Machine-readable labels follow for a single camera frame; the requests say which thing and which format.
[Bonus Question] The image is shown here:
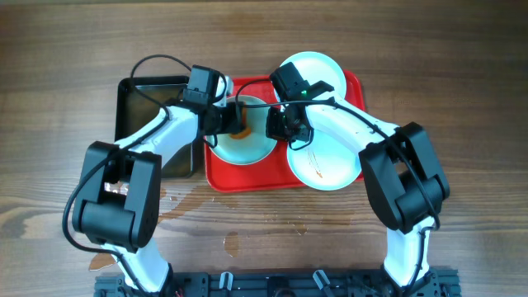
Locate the orange green scrub sponge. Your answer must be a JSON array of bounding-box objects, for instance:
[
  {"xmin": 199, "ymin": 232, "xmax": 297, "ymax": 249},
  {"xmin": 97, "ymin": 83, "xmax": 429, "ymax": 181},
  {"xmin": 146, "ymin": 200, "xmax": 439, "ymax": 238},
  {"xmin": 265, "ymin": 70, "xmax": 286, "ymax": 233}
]
[{"xmin": 229, "ymin": 108, "xmax": 252, "ymax": 139}]

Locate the light blue plate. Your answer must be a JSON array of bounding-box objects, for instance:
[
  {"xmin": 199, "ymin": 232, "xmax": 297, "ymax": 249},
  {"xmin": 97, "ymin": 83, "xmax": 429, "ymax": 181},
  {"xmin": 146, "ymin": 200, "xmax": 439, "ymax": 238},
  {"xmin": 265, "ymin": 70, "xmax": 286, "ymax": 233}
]
[
  {"xmin": 212, "ymin": 107, "xmax": 277, "ymax": 165},
  {"xmin": 286, "ymin": 130, "xmax": 361, "ymax": 191},
  {"xmin": 280, "ymin": 51, "xmax": 347, "ymax": 103}
]

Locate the light blue plate bottom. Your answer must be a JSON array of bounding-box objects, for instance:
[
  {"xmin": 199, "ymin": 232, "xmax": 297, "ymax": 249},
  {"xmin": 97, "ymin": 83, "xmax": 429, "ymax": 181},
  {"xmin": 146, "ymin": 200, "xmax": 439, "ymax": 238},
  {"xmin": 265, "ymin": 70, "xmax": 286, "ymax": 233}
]
[{"xmin": 286, "ymin": 130, "xmax": 361, "ymax": 191}]

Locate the light blue plate top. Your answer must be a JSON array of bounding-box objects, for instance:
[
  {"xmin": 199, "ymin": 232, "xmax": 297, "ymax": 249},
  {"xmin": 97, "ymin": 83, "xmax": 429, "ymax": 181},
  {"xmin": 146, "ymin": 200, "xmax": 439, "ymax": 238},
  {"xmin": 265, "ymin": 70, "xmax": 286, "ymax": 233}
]
[{"xmin": 280, "ymin": 51, "xmax": 347, "ymax": 103}]

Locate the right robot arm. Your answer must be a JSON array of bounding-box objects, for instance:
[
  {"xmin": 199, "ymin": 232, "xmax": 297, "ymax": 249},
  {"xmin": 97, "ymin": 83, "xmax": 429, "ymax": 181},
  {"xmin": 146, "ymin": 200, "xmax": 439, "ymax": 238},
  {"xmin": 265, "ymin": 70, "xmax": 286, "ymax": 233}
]
[{"xmin": 266, "ymin": 98, "xmax": 450, "ymax": 292}]

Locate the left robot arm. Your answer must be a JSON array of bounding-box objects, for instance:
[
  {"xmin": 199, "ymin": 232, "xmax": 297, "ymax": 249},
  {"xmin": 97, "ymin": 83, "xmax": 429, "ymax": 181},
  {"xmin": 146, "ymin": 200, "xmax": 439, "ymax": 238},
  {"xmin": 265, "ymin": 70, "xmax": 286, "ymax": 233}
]
[{"xmin": 62, "ymin": 102, "xmax": 244, "ymax": 296}]

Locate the red serving tray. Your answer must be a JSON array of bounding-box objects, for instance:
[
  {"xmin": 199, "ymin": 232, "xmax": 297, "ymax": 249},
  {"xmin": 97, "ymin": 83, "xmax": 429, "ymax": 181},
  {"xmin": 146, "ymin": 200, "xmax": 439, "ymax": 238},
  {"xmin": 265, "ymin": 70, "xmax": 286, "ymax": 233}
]
[{"xmin": 204, "ymin": 70, "xmax": 365, "ymax": 193}]

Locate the black water tray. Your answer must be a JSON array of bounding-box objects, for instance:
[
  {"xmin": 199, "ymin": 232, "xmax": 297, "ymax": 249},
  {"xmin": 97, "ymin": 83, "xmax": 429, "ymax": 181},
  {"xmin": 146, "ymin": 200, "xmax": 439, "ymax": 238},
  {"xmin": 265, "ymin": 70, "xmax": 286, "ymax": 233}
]
[{"xmin": 115, "ymin": 76, "xmax": 200, "ymax": 178}]

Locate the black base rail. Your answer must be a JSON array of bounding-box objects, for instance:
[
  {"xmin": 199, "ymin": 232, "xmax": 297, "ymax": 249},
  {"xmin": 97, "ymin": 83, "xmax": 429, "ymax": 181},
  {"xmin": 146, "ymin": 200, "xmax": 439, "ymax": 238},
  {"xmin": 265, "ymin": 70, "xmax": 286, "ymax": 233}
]
[{"xmin": 93, "ymin": 268, "xmax": 462, "ymax": 297}]

